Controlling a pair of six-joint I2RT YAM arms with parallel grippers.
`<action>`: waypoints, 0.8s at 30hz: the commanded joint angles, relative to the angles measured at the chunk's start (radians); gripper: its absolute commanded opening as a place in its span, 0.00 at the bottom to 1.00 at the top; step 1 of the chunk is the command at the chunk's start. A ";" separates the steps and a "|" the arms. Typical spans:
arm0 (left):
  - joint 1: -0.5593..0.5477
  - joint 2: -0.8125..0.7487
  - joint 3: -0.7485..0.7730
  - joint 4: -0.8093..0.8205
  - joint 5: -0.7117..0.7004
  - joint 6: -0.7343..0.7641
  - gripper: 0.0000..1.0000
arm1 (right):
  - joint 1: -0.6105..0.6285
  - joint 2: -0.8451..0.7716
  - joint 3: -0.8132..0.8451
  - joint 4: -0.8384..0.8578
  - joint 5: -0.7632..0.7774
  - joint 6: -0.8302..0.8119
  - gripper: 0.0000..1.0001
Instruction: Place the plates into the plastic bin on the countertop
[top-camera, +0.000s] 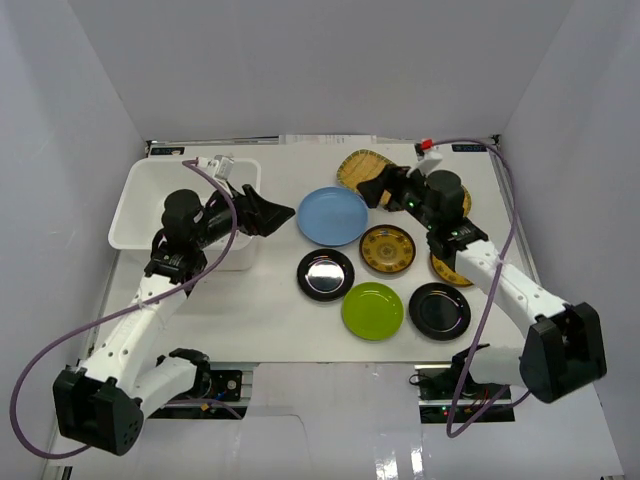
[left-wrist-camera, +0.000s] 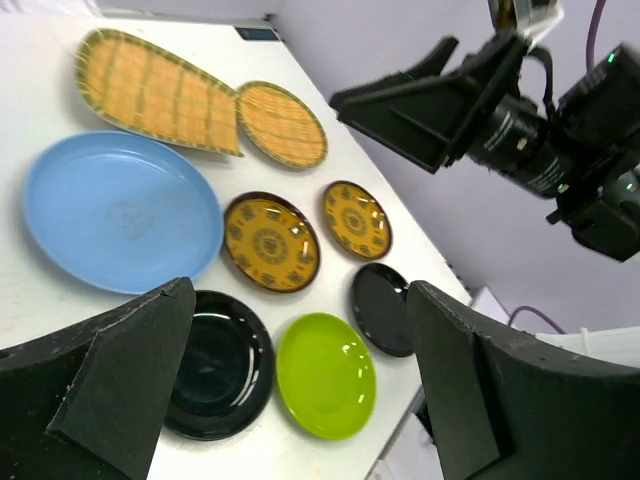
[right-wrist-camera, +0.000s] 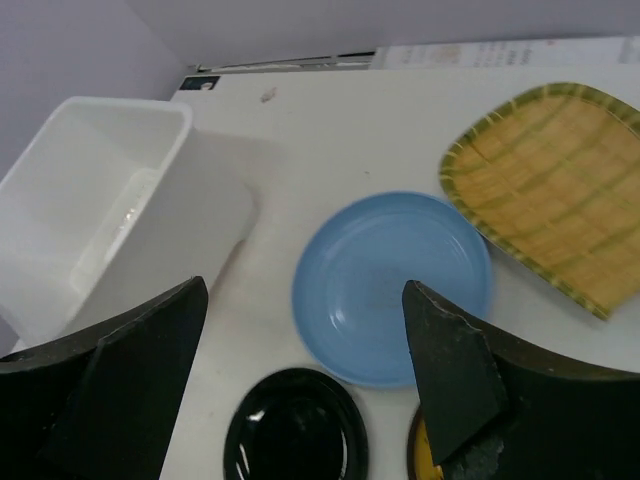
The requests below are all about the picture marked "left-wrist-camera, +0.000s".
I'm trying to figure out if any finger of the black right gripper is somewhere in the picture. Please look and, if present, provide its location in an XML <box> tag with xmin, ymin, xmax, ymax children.
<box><xmin>329</xmin><ymin>36</ymin><xmax>459</xmax><ymax>108</ymax></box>
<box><xmin>337</xmin><ymin>32</ymin><xmax>528</xmax><ymax>174</ymax></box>

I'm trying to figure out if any long woven bamboo tray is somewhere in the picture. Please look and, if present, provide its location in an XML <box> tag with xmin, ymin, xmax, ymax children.
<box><xmin>75</xmin><ymin>28</ymin><xmax>243</xmax><ymax>157</ymax></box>

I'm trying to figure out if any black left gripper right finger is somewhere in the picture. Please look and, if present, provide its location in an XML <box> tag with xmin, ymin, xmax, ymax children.
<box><xmin>407</xmin><ymin>281</ymin><xmax>639</xmax><ymax>479</ymax></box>

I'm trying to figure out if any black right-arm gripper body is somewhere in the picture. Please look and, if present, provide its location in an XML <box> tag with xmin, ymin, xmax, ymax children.
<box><xmin>467</xmin><ymin>43</ymin><xmax>639</xmax><ymax>199</ymax></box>

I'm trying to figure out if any lime green plate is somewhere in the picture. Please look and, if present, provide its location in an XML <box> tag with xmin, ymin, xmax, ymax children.
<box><xmin>276</xmin><ymin>312</ymin><xmax>377</xmax><ymax>440</ymax></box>

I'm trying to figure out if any dark blue corner label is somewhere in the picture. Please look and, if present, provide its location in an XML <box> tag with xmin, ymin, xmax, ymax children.
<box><xmin>235</xmin><ymin>26</ymin><xmax>280</xmax><ymax>41</ymax></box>

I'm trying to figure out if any black plate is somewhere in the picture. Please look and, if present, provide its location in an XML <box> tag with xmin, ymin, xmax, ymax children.
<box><xmin>165</xmin><ymin>290</ymin><xmax>275</xmax><ymax>441</ymax></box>
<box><xmin>350</xmin><ymin>262</ymin><xmax>414</xmax><ymax>358</ymax></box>

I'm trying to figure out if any yellow patterned plate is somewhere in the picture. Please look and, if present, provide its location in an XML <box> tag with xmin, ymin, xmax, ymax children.
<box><xmin>224</xmin><ymin>191</ymin><xmax>321</xmax><ymax>293</ymax></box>
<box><xmin>322</xmin><ymin>180</ymin><xmax>393</xmax><ymax>260</ymax></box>

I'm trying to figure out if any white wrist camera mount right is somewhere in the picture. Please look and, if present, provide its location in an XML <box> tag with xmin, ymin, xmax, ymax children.
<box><xmin>487</xmin><ymin>0</ymin><xmax>564</xmax><ymax>48</ymax></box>

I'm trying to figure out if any large blue plate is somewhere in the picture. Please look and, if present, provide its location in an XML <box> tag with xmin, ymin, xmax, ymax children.
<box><xmin>22</xmin><ymin>131</ymin><xmax>223</xmax><ymax>295</ymax></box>

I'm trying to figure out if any round woven bamboo plate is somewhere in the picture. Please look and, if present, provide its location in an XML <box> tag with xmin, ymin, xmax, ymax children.
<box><xmin>236</xmin><ymin>81</ymin><xmax>328</xmax><ymax>169</ymax></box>

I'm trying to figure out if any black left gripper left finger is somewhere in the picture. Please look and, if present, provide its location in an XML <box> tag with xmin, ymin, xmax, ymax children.
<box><xmin>1</xmin><ymin>277</ymin><xmax>196</xmax><ymax>479</ymax></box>

